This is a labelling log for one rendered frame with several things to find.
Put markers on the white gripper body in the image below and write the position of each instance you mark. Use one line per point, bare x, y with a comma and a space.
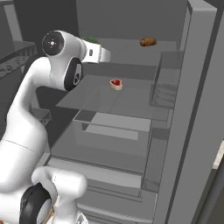
104, 54

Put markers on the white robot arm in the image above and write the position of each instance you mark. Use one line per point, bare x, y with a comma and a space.
26, 128

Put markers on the green broccoli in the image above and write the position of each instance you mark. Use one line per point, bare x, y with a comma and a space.
91, 39

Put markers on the glass fridge rack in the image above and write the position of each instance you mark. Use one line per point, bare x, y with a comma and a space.
116, 102
131, 54

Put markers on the grey fridge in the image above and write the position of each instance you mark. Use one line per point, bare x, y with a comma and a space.
122, 17

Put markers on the clear fridge drawer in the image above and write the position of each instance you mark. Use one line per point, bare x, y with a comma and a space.
110, 145

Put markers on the grey fridge door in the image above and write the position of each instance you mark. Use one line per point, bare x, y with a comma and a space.
198, 116

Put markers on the red raw steak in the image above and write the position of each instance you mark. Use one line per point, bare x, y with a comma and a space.
116, 84

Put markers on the brown potato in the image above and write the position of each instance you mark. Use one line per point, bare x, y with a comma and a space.
148, 41

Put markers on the clear door bin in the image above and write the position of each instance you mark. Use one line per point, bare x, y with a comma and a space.
166, 81
154, 163

